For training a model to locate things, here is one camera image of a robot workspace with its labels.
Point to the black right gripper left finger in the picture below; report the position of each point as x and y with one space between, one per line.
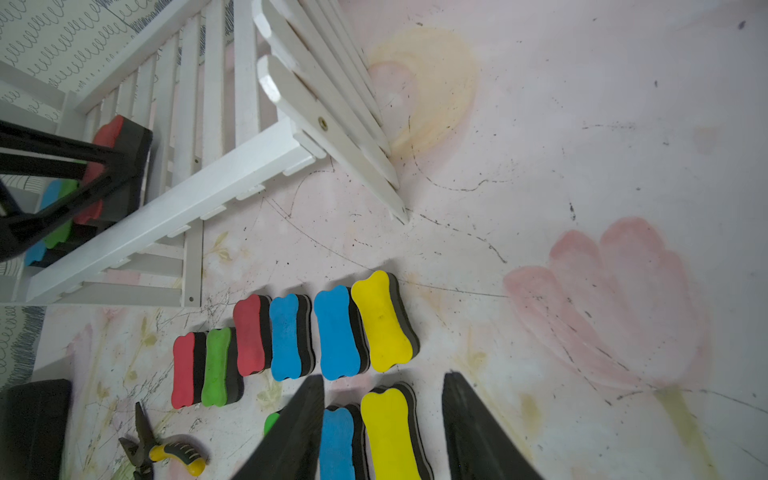
290 450

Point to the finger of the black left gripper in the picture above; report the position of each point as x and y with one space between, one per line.
31 152
21 230

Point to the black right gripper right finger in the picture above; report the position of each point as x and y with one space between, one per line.
477 446

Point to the green eraser top shelf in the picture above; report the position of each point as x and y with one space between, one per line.
223 384

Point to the yellow eraser shelf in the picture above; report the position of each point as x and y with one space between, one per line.
389 416
391 338

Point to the blue eraser top shelf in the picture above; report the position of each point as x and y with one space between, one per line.
292 349
344 349

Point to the yellow handled pliers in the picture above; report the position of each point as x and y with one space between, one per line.
147 450

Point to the yellow eraser top shelf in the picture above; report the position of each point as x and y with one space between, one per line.
391 338

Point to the red eraser top shelf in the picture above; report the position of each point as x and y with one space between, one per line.
189 355
253 334

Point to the white slatted two-tier shelf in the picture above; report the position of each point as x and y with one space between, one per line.
207 103

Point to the black box at left wall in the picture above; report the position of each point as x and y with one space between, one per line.
34 420

